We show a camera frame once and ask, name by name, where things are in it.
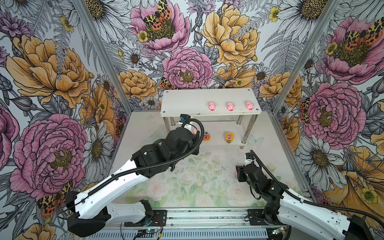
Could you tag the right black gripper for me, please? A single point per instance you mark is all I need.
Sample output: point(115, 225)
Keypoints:
point(240, 174)

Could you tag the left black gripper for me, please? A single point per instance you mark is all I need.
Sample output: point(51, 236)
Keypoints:
point(194, 141)

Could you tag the pink bear orange donut toy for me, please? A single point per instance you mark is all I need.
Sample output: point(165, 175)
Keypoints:
point(207, 136)

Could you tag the pink bear yellow flower toy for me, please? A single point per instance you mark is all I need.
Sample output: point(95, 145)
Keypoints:
point(229, 137)

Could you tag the pink pig toy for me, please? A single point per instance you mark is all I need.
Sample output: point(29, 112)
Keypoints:
point(249, 105)
point(212, 106)
point(230, 106)

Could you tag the pink pig toy front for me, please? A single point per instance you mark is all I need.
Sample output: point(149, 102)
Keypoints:
point(230, 106)

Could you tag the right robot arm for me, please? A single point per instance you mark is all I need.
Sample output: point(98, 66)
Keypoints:
point(285, 206)

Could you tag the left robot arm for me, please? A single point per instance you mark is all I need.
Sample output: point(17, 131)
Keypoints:
point(94, 208)

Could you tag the white two-tier shelf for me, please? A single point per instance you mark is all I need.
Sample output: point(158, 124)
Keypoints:
point(228, 115)

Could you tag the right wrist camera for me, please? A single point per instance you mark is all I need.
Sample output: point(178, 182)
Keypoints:
point(249, 159)

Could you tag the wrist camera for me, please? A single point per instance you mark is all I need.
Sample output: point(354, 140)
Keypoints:
point(249, 159)
point(184, 119)

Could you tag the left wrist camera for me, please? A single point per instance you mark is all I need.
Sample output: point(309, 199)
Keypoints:
point(184, 119)

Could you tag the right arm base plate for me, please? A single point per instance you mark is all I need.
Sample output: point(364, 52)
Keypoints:
point(256, 217)

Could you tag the aluminium front rail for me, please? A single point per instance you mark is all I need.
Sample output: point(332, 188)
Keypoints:
point(207, 217)

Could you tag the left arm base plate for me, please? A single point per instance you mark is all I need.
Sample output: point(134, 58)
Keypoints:
point(158, 219)

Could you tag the white vented cable duct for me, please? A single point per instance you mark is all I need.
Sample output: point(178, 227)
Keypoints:
point(184, 234)

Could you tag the left aluminium corner post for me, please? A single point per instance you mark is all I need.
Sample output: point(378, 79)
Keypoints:
point(94, 35)

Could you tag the aluminium corner post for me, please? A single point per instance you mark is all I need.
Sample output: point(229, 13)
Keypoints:
point(323, 22)
point(94, 35)

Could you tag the right aluminium corner post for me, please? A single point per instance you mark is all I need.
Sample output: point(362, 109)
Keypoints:
point(323, 22)

